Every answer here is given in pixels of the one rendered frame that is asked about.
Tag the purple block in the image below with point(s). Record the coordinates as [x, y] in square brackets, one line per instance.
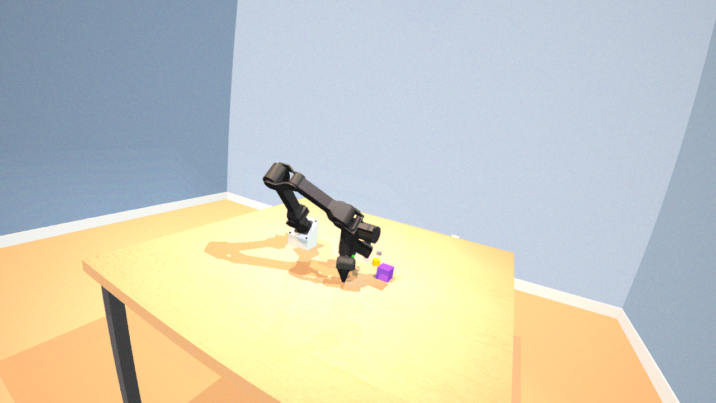
[384, 272]

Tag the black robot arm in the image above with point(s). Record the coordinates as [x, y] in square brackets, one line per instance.
[338, 212]

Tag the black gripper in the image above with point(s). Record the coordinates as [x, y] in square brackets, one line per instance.
[345, 262]

